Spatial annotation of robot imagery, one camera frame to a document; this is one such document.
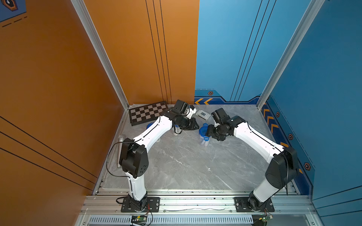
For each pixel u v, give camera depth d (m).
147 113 1.12
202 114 1.12
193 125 0.73
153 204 0.74
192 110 0.79
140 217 0.71
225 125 0.60
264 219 0.69
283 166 0.44
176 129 0.71
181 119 0.70
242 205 0.72
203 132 0.91
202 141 0.93
